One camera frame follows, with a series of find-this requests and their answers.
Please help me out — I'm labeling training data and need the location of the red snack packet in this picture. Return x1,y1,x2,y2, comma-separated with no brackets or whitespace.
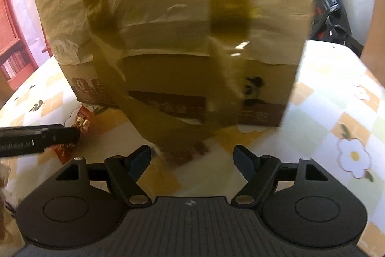
51,106,93,164

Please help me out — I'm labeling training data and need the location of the pink room backdrop poster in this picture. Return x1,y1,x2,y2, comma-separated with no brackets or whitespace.
3,0,53,91

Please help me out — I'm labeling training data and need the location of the checkered floral tablecloth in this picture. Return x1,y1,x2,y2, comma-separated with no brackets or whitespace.
1,42,384,256

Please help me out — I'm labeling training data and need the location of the brown cardboard box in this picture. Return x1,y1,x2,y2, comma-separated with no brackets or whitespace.
35,0,312,161

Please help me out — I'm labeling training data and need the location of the wooden headboard panel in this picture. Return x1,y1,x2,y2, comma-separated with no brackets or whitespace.
361,0,384,86

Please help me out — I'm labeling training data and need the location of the black exercise bike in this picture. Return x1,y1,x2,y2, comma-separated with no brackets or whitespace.
309,0,364,57

